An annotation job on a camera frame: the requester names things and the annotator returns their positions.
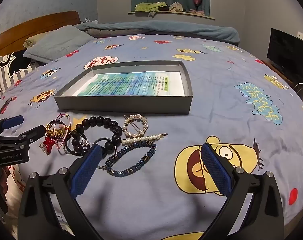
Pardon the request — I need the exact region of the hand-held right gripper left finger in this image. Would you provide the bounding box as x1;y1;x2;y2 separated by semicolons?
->
18;144;104;240

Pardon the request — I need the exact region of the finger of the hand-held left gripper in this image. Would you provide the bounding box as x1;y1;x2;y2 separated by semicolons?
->
0;115;24;137
0;125;46;147

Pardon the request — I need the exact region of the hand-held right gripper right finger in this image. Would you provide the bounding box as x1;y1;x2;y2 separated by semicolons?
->
200;142;284;240

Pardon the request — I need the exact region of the red bead bracelet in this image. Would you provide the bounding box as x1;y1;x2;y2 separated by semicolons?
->
40;136;58;155

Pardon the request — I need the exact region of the black and gold bead bracelet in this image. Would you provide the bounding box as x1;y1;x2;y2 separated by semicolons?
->
45;120;69;139

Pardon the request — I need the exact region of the silver bangle with charm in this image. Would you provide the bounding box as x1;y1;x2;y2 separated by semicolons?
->
63;133;92;155

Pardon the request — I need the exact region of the black hair tie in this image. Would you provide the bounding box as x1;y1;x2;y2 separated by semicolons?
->
64;136;88;155

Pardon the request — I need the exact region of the plain silver bangle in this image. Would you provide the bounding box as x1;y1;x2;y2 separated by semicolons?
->
91;137;118;170

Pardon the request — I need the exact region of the pink string bracelet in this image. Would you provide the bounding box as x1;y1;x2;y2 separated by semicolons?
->
49;114;72;150

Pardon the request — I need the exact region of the dark blue bead bracelet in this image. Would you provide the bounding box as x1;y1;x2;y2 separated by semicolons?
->
105;141;157;178

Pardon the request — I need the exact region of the large black bead bracelet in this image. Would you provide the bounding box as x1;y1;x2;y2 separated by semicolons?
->
71;116;122;157

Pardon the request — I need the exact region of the round pearl hair clip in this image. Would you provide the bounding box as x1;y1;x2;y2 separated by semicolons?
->
123;114;149;138

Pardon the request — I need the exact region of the grey cardboard box tray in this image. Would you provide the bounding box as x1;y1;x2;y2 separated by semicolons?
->
53;60;193;115

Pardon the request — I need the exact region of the person's light printed clothing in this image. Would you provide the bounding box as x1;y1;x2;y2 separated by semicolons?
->
1;164;27;238

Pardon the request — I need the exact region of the striped pillow with black print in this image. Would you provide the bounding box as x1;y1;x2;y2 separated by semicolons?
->
0;50;39;93

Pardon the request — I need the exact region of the blue cartoon printed bedsheet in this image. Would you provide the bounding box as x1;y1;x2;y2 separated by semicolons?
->
0;34;303;240

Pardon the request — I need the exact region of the beige pillow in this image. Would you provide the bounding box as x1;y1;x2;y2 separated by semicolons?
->
24;34;45;49

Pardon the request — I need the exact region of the grey-blue pillow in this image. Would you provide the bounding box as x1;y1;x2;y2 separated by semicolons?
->
23;25;95;62

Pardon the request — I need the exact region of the printed blue-green paper sheet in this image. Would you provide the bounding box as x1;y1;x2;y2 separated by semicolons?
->
73;71;184;97

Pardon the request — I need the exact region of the wooden headboard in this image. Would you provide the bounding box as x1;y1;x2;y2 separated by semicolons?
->
0;10;81;80

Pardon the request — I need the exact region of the wooden monitor stand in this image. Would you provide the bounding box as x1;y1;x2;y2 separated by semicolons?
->
260;59;303;98

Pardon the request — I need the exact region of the grey blanket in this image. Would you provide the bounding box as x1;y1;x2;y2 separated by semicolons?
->
88;27;152;38

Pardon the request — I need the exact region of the black flat screen monitor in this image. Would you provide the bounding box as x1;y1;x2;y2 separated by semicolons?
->
267;28;303;80

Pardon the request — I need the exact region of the blue blanket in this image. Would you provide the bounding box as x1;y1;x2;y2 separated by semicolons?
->
74;20;241;44

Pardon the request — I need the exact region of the wooden window sill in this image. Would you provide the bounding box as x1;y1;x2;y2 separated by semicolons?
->
128;10;215;20

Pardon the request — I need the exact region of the beige plush toy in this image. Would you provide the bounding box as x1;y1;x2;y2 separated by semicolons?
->
169;2;184;12

